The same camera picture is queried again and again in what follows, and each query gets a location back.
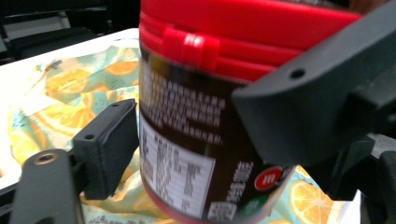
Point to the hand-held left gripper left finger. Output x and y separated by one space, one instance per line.
106 155

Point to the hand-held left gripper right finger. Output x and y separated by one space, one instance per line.
342 174

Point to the lemon print bag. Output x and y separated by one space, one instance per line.
68 90

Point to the red lid candy jar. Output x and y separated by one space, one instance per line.
186 124

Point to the white table cover sheet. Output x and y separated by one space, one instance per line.
18 77

